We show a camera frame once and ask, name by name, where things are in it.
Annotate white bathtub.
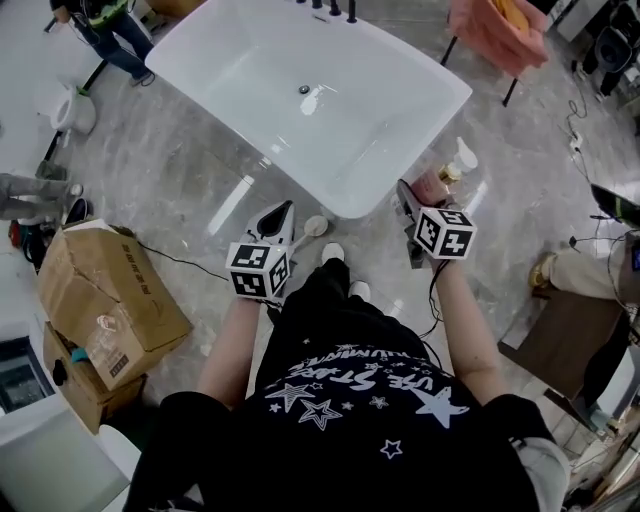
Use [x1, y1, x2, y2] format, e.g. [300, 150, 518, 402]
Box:
[144, 0, 474, 220]

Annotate black trousers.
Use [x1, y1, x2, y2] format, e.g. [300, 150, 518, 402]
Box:
[267, 257, 434, 401]

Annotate pink bottle with gold collar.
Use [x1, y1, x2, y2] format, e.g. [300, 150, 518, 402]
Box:
[410, 136, 480, 206]

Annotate black office chair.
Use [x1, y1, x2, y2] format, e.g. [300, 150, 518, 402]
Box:
[581, 23, 640, 97]

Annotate person's right forearm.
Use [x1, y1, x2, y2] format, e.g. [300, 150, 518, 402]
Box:
[431, 258, 507, 407]

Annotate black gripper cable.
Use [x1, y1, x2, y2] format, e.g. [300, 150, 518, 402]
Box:
[417, 258, 452, 342]

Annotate person's left forearm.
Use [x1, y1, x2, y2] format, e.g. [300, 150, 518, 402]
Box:
[196, 293, 277, 407]

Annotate small brown cardboard box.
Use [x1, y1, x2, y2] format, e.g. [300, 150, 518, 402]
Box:
[42, 322, 149, 435]

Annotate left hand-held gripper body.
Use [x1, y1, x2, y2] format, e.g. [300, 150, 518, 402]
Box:
[224, 199, 297, 302]

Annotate yellow cloth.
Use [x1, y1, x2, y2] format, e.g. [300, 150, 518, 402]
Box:
[491, 0, 532, 32]

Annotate black bathtub faucet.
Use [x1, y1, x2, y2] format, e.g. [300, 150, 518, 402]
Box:
[308, 0, 360, 24]

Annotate large brown cardboard box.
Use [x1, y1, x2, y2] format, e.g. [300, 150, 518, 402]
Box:
[36, 219, 194, 392]

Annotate black towel rack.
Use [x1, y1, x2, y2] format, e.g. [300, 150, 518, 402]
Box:
[439, 33, 522, 109]

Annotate black star-print t-shirt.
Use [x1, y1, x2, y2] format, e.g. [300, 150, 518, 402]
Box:
[133, 344, 557, 512]

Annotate black floor cable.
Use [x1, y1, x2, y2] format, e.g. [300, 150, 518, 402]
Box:
[133, 238, 232, 282]

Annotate brown wooden stool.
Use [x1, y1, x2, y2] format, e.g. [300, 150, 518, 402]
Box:
[498, 288, 629, 402]

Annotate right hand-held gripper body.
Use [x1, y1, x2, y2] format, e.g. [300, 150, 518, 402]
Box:
[406, 205, 479, 271]

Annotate white toilet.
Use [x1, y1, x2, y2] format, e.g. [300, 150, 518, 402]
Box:
[49, 83, 97, 135]

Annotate white basin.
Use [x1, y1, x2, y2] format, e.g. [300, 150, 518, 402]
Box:
[0, 319, 143, 512]

